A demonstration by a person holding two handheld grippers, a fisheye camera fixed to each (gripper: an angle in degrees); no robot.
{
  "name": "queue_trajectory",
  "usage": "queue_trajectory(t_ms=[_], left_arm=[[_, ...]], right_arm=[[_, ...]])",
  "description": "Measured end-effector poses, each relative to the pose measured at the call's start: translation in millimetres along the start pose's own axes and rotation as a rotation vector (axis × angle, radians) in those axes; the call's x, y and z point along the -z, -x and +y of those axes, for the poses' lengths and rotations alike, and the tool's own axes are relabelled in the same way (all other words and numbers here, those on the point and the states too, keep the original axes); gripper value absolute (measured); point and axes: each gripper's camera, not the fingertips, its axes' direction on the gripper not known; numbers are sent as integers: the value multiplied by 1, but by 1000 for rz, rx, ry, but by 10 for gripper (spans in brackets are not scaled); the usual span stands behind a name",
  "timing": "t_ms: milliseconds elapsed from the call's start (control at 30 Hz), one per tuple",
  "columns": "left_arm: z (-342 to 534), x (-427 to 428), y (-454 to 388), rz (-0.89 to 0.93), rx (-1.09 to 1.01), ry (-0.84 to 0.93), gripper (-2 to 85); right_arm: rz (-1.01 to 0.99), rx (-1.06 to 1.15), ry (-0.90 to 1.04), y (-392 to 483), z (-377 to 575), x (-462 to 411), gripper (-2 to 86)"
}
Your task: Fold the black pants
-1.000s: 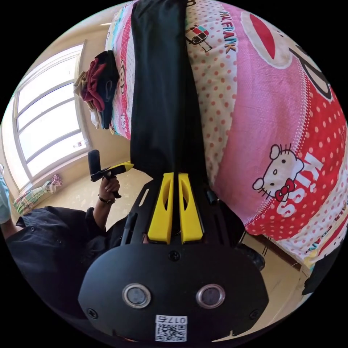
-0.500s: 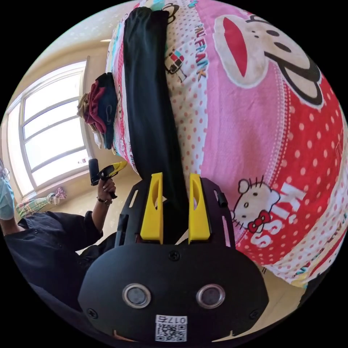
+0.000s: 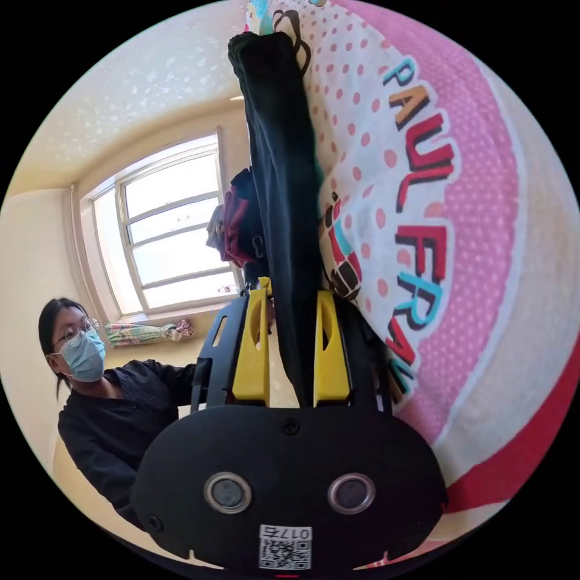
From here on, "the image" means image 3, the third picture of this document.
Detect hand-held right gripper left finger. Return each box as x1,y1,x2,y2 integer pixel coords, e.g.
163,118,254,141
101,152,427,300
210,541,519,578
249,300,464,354
231,288,274,405

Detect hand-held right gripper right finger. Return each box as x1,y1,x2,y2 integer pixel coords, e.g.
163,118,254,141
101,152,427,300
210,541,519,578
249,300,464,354
312,290,352,407

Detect black pants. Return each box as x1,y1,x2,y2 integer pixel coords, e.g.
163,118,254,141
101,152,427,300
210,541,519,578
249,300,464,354
227,30,325,408

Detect pile of clothes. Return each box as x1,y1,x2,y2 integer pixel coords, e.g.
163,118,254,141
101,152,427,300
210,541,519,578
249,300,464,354
205,167,269,269

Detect rolled floral cloth bundle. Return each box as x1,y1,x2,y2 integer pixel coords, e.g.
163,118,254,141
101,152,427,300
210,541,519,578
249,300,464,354
104,318,195,350

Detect window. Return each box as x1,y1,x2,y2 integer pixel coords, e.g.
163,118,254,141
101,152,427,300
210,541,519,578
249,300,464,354
71,131,243,321

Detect person's body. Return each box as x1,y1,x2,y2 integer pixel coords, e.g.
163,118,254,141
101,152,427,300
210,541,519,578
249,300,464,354
37,297,201,532

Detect bed with pink printed sheet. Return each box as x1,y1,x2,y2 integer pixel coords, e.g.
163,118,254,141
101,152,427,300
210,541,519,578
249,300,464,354
244,0,580,568

